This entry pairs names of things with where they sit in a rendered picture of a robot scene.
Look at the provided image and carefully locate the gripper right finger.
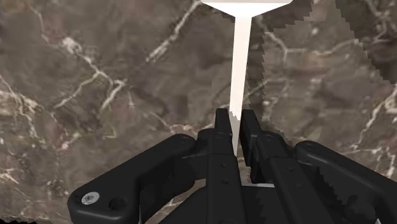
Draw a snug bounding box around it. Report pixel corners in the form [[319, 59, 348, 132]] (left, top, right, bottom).
[[239, 109, 397, 224]]

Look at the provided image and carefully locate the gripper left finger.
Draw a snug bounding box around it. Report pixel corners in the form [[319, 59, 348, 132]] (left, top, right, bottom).
[[67, 108, 248, 224]]

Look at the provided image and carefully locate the white spatula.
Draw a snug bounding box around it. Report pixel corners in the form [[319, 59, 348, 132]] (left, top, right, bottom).
[[200, 0, 293, 157]]

